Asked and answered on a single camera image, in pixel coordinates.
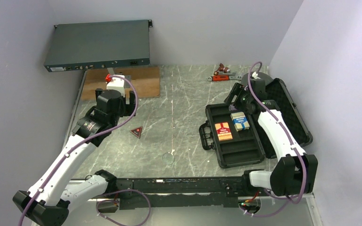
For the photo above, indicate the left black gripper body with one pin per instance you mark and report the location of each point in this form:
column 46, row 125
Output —
column 125, row 109

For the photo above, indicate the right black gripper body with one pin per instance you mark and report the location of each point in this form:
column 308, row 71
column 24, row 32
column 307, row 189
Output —
column 245, row 98

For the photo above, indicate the purple poker chip stack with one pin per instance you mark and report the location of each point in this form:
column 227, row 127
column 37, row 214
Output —
column 232, row 108

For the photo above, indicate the blue playing card box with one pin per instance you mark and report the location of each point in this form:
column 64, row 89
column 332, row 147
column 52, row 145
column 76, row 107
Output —
column 240, row 121

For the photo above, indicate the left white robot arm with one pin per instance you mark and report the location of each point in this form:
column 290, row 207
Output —
column 86, row 137

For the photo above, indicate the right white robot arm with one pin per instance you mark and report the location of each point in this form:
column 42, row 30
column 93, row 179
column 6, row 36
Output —
column 295, row 171

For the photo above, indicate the black poker set case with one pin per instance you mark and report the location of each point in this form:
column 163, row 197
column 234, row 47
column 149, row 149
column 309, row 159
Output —
column 251, row 146

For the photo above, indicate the grey filament spool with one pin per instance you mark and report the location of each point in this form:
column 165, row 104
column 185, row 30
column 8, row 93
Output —
column 245, row 79

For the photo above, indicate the red triangular dealer button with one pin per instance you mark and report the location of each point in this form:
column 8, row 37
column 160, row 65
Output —
column 137, row 131

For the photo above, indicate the wooden base board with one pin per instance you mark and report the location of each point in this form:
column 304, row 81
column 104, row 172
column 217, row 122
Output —
column 145, row 79

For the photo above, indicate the dark green rack device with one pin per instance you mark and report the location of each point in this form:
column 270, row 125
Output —
column 83, row 46

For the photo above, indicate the clear round dealer button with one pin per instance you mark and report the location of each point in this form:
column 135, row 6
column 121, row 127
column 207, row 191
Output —
column 168, row 158

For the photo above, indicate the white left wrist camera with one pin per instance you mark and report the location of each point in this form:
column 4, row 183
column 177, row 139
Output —
column 116, row 83

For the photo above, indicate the brown hose nozzle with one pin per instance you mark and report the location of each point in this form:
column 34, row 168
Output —
column 221, row 70

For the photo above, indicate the grey metal stand bracket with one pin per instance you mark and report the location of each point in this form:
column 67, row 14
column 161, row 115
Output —
column 128, row 78

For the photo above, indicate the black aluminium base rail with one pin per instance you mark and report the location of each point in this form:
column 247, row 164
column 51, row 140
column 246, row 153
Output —
column 132, row 193

